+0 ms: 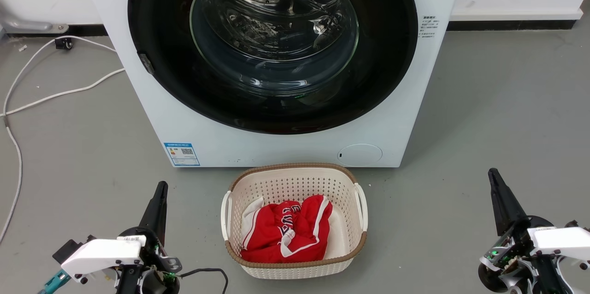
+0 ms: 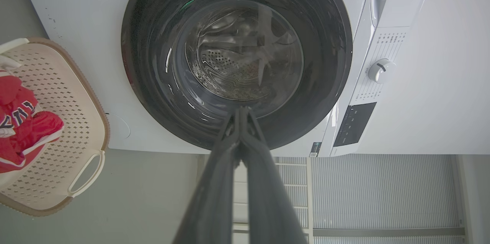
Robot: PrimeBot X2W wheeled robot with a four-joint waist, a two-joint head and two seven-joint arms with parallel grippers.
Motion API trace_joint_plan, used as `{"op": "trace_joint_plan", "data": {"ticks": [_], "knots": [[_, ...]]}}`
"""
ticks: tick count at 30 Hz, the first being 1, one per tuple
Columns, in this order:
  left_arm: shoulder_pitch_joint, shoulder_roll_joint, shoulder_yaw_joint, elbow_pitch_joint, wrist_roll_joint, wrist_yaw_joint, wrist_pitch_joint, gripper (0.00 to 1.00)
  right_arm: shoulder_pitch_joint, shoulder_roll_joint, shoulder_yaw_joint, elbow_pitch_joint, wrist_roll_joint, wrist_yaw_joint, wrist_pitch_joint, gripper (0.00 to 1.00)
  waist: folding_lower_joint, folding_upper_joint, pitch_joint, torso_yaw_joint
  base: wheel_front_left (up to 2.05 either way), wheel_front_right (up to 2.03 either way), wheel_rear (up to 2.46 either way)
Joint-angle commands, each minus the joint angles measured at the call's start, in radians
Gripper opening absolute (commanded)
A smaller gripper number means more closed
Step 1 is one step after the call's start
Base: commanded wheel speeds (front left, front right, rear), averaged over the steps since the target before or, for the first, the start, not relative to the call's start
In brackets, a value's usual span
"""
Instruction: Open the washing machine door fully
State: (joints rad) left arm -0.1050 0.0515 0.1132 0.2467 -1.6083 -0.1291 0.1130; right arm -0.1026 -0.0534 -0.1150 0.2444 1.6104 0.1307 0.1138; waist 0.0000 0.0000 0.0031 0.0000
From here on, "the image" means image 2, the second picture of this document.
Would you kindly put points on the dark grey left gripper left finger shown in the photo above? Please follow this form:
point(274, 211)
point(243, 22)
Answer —
point(214, 190)

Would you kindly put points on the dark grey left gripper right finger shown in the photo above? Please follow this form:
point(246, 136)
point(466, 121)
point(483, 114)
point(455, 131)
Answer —
point(268, 198)

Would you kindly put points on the round dark glass washer door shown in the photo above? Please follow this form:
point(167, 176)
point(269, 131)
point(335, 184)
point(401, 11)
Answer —
point(153, 45)

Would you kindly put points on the white front-load washing machine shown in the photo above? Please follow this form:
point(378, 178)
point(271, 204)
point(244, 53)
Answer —
point(84, 18)

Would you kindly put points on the small dark energy sticker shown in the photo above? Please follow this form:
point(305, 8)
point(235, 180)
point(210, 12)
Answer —
point(315, 149)

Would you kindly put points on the black washer display panel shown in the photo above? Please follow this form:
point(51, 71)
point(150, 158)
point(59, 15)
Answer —
point(354, 123)

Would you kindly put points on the stainless steel washer drum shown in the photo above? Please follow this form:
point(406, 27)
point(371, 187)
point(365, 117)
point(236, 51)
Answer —
point(233, 72)

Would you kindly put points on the white round program knob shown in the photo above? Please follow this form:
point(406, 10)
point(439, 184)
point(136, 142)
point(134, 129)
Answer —
point(381, 71)

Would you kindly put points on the beige perforated laundry basket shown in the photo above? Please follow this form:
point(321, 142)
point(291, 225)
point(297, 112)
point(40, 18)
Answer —
point(65, 95)

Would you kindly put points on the red and white jersey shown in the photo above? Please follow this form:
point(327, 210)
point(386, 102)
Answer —
point(26, 129)

